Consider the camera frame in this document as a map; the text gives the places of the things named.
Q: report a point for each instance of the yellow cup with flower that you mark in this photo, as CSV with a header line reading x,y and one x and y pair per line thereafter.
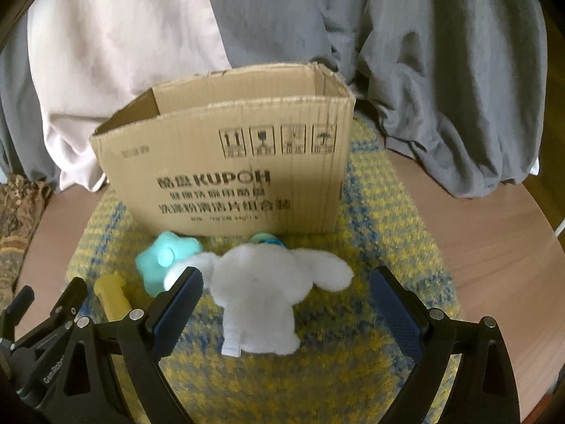
x,y
110,291

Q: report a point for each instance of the teal star plush toy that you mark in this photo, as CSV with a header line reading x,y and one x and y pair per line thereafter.
x,y
155,261

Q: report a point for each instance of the white plush dog toy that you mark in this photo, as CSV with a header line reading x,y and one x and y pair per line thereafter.
x,y
257,286

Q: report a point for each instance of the beige curtain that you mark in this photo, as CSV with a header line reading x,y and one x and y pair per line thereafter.
x,y
90,58

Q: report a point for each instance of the brown patterned fabric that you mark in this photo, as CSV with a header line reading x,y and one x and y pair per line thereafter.
x,y
23,203

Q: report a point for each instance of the grey curtain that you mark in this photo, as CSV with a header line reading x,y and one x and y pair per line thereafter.
x,y
458,85

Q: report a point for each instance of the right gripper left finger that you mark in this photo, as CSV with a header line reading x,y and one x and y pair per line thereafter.
x,y
142,339

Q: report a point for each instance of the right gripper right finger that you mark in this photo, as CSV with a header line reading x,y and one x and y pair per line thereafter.
x,y
484,389

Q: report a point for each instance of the brown cardboard box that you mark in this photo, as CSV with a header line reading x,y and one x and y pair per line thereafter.
x,y
256,149

